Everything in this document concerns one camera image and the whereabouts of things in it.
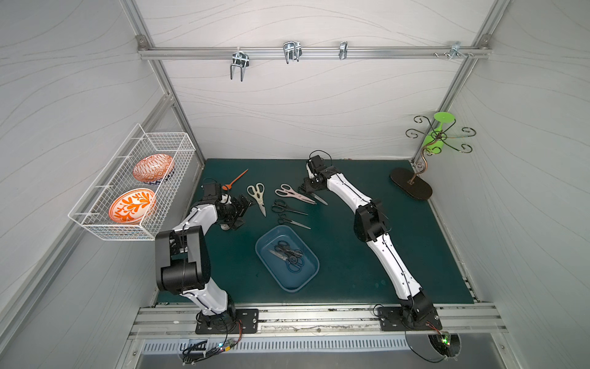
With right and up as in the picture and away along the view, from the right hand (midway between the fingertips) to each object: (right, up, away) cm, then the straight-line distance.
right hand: (309, 183), depth 110 cm
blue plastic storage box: (-8, -35, -31) cm, 47 cm away
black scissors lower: (-12, -16, -12) cm, 23 cm away
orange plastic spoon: (-39, -2, 0) cm, 39 cm away
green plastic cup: (+48, +17, -23) cm, 56 cm away
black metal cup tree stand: (+48, 0, 0) cm, 48 cm away
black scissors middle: (-14, -11, -7) cm, 19 cm away
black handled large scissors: (-8, -28, -24) cm, 38 cm away
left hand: (-24, -10, -19) cm, 32 cm away
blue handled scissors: (-6, -31, -26) cm, 41 cm away
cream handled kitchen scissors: (-25, -4, -3) cm, 25 cm away
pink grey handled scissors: (-11, -3, -2) cm, 12 cm away
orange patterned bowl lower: (-52, -6, -47) cm, 70 cm away
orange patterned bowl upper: (-52, +5, -38) cm, 64 cm away
